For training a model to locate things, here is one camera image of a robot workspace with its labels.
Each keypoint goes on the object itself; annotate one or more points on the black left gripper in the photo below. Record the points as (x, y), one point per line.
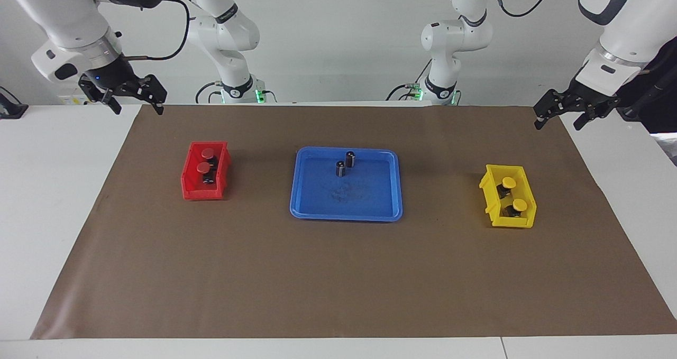
(592, 97)

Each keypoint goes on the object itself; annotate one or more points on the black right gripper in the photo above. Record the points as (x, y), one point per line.
(112, 76)

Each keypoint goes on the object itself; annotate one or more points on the yellow push button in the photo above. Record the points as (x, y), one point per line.
(520, 205)
(509, 182)

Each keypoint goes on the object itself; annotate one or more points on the red push button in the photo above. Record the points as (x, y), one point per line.
(203, 166)
(209, 152)

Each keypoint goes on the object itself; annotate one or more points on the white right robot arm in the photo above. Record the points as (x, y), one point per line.
(63, 15)

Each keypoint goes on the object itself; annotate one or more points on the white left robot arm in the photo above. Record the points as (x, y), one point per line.
(629, 31)

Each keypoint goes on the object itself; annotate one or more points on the blue plastic tray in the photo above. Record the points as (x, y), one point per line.
(370, 200)

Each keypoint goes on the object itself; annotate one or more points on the black bulky object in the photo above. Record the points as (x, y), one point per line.
(661, 94)

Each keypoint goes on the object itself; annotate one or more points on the black clamp device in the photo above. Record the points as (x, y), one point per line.
(10, 110)

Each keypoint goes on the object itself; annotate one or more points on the red plastic bin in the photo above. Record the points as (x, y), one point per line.
(197, 192)

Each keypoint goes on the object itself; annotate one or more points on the yellow plastic bin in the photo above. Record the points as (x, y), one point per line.
(518, 222)

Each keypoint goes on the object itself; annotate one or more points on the small black button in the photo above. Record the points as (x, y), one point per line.
(340, 169)
(350, 158)

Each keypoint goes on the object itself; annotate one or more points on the brown paper mat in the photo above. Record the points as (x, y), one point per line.
(338, 274)

